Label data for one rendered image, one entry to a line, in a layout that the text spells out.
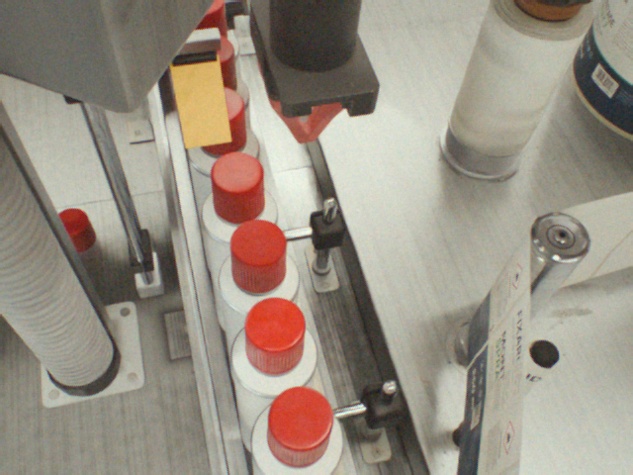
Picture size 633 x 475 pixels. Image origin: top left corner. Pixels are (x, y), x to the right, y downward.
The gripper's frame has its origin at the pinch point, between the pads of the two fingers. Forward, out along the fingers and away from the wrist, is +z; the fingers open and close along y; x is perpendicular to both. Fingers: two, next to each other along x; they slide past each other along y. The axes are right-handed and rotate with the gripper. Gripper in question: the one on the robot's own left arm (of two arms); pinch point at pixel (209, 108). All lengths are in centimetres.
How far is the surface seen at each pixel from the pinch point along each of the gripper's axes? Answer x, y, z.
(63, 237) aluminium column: -18.3, -12.4, 4.0
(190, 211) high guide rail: -12.3, -3.7, 5.9
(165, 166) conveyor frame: 2.1, -5.4, 5.3
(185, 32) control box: -46.5, -2.0, -9.4
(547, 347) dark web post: -35.1, 14.5, 11.0
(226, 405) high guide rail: -25.4, -4.1, 15.9
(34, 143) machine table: 12.7, -19.2, 2.5
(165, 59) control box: -47.2, -2.7, -8.9
